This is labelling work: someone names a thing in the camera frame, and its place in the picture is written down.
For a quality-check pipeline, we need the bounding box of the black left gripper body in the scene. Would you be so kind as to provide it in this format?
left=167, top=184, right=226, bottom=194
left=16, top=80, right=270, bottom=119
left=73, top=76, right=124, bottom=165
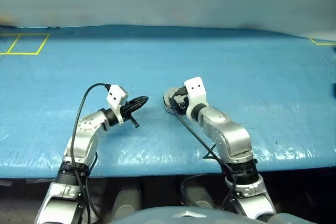
left=119, top=100, right=140, bottom=130

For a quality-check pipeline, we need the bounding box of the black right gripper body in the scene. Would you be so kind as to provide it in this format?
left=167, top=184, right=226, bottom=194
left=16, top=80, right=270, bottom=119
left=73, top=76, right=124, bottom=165
left=171, top=87, right=191, bottom=115

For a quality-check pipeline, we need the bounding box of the motor housing with copper windings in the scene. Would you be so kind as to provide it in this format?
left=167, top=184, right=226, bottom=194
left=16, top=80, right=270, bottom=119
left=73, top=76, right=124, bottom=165
left=162, top=97, right=184, bottom=115

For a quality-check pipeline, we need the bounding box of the blue plastic table cover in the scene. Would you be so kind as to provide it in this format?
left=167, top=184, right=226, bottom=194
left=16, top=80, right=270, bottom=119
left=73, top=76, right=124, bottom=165
left=0, top=24, right=336, bottom=180

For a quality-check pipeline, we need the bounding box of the grey robot torso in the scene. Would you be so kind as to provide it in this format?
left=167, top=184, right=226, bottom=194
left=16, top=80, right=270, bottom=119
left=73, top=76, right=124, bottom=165
left=111, top=205, right=299, bottom=224

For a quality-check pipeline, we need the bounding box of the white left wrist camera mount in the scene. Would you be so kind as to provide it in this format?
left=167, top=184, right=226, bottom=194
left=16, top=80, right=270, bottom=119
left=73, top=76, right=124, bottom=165
left=106, top=84, right=130, bottom=125

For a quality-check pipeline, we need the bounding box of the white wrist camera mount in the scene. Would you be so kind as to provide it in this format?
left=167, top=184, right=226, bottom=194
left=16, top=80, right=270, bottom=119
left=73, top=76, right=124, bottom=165
left=106, top=84, right=130, bottom=125
left=183, top=76, right=209, bottom=118

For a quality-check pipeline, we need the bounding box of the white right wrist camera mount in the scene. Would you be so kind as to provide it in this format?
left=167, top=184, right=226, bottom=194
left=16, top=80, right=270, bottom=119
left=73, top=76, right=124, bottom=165
left=183, top=76, right=209, bottom=118

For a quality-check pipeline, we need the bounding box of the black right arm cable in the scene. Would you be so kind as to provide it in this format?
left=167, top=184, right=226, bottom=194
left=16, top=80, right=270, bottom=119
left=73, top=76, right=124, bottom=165
left=169, top=90, right=243, bottom=209

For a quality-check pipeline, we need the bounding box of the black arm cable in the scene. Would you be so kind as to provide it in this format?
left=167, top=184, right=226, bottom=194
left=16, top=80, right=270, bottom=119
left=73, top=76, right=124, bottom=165
left=169, top=90, right=243, bottom=209
left=70, top=83, right=111, bottom=224

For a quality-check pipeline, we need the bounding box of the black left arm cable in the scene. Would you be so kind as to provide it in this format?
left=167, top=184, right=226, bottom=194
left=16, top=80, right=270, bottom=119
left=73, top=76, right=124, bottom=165
left=70, top=83, right=111, bottom=224

